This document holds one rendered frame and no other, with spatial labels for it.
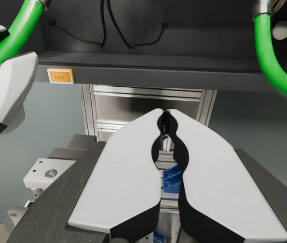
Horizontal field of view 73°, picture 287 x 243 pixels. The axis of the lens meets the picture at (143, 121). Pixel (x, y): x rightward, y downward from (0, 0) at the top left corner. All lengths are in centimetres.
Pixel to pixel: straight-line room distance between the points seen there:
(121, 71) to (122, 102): 88
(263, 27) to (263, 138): 168
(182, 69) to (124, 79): 12
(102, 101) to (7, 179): 162
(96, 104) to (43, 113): 60
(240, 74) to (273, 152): 162
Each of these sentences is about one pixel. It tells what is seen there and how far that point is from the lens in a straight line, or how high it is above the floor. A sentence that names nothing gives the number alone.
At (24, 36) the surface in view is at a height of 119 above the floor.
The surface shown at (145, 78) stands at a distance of 42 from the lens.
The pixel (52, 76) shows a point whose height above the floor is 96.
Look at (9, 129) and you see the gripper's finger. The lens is 20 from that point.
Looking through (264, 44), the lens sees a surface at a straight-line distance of 23.
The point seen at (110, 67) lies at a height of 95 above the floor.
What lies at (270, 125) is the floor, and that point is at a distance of 184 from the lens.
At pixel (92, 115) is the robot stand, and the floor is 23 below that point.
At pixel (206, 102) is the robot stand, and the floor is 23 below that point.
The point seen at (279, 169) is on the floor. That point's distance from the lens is 221.
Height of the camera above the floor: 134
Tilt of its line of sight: 58 degrees down
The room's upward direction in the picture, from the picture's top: 173 degrees counter-clockwise
